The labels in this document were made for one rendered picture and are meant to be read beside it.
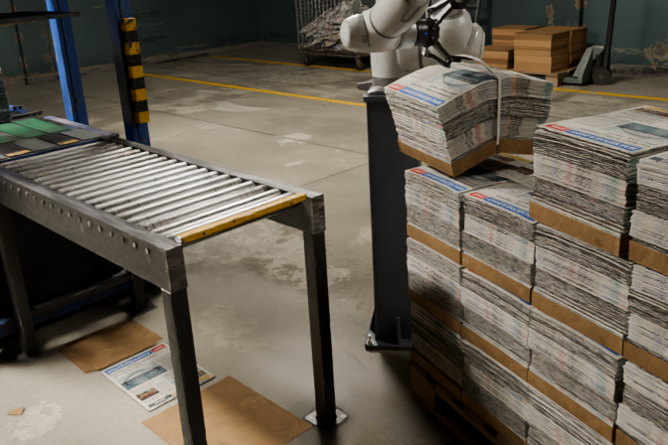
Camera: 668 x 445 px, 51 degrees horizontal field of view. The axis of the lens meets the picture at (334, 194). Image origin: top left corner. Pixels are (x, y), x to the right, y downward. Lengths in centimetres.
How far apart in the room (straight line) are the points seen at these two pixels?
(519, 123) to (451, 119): 25
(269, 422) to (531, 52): 641
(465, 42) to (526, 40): 585
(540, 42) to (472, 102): 623
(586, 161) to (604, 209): 11
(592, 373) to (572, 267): 25
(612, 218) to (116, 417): 180
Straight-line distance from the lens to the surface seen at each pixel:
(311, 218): 211
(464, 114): 200
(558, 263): 177
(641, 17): 887
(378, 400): 256
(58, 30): 374
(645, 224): 155
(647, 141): 163
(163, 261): 184
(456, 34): 244
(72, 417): 273
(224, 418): 255
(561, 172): 169
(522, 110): 213
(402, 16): 180
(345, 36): 192
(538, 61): 824
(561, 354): 184
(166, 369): 286
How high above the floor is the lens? 147
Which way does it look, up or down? 19 degrees down
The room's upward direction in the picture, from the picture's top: 3 degrees counter-clockwise
